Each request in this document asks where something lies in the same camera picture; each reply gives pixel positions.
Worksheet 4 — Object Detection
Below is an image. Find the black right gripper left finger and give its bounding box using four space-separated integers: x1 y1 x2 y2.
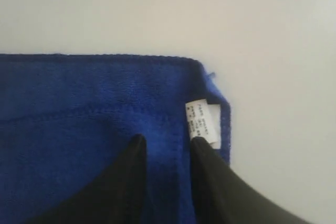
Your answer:
28 134 147 223

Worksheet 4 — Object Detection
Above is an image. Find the blue towel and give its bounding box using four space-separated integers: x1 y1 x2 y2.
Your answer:
1 55 230 223

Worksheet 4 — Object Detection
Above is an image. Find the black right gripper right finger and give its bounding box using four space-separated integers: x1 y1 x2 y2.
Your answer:
191 137 306 224

